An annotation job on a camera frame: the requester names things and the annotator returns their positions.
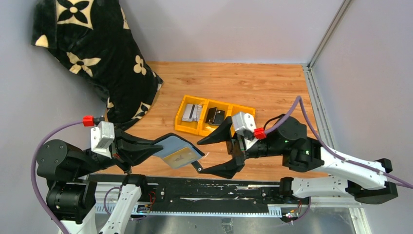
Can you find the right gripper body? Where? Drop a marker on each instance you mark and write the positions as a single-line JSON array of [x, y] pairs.
[[237, 148]]

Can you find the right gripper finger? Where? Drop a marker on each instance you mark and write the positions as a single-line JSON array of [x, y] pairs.
[[225, 170], [221, 134]]

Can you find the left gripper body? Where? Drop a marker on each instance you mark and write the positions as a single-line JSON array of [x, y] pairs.
[[117, 147]]

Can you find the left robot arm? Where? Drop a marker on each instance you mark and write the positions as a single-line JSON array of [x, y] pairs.
[[60, 181]]

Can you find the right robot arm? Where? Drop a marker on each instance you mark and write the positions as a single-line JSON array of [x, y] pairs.
[[347, 176]]

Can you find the black cards stack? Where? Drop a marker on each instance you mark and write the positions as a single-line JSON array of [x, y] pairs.
[[215, 116]]

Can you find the silver cards stack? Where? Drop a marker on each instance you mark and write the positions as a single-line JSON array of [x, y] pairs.
[[192, 113]]

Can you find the right yellow bin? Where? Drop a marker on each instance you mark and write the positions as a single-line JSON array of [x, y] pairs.
[[239, 108]]

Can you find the left yellow bin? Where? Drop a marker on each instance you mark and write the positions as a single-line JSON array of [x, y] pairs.
[[188, 127]]

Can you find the black floral blanket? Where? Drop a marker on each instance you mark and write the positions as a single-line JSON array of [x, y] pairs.
[[92, 39]]

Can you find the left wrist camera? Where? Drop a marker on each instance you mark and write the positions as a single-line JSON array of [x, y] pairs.
[[102, 137]]

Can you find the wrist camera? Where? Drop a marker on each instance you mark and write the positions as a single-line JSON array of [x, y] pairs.
[[102, 137], [244, 125]]

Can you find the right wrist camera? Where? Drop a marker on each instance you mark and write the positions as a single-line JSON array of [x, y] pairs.
[[244, 125]]

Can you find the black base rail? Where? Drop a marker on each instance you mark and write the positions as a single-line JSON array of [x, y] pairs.
[[216, 197]]

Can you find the aluminium frame post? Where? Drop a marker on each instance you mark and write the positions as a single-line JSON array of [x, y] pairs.
[[329, 32]]

